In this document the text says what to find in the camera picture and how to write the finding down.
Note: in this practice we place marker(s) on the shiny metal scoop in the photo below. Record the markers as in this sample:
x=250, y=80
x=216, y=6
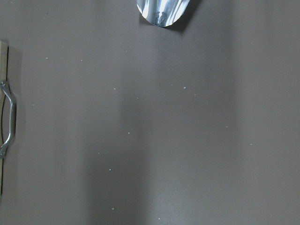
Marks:
x=162, y=13

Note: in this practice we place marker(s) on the bamboo cutting board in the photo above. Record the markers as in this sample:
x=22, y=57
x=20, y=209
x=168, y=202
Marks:
x=3, y=77

